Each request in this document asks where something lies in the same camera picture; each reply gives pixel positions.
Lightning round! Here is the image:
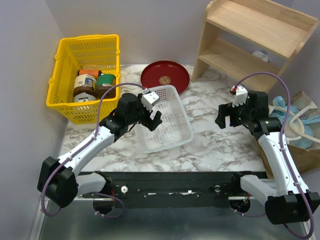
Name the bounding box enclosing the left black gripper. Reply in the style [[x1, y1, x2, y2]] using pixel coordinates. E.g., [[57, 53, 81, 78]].
[[126, 94, 163, 132]]

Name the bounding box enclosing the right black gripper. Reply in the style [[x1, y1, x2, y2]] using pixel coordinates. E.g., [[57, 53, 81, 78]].
[[214, 98, 254, 129]]

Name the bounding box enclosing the light blue plastic grocery bag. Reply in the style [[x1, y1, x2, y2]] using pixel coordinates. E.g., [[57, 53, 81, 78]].
[[269, 96, 314, 149]]

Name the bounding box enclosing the brown paper bag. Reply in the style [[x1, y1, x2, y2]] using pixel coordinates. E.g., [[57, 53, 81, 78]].
[[254, 91, 320, 180]]

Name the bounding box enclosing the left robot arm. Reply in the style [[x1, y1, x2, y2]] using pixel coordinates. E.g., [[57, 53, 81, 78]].
[[37, 91, 162, 208]]

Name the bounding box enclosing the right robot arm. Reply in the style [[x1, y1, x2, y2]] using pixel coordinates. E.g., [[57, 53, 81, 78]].
[[215, 86, 320, 225]]

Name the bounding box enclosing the white plastic perforated basket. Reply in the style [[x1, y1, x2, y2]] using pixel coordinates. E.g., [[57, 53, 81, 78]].
[[134, 85, 194, 153]]

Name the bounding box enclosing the red round tray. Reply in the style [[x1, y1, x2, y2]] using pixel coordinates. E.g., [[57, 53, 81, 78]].
[[140, 60, 190, 95]]

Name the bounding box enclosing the green lidded brown jar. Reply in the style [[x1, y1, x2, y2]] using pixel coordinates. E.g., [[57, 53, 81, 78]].
[[95, 73, 116, 99]]

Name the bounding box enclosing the grey white packaged item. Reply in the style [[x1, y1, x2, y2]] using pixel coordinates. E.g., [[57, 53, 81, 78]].
[[74, 92, 97, 103]]

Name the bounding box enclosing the orange capped bottle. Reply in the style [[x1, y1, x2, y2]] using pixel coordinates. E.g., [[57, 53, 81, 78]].
[[77, 69, 102, 79]]

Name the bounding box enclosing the white labelled brown jar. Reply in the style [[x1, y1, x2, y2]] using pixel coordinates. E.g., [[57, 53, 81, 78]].
[[73, 74, 97, 97]]

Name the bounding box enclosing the yellow plastic shopping basket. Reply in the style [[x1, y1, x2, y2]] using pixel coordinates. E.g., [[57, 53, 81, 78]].
[[46, 34, 121, 124]]

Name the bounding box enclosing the wooden shelf unit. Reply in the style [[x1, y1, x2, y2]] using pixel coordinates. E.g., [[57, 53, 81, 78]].
[[191, 0, 320, 93]]

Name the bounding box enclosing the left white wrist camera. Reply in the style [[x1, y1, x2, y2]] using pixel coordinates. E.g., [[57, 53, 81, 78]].
[[141, 91, 160, 112]]

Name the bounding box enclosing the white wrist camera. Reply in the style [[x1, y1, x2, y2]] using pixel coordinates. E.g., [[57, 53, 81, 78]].
[[230, 85, 248, 108], [141, 91, 160, 112]]

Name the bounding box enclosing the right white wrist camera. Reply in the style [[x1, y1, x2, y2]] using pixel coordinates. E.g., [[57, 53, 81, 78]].
[[230, 85, 248, 108]]

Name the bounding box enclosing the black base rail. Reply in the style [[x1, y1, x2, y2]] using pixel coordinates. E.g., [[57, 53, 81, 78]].
[[82, 171, 270, 209]]

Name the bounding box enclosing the white round wall fixture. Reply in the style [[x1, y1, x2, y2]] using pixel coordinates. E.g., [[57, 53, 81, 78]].
[[252, 50, 269, 63]]

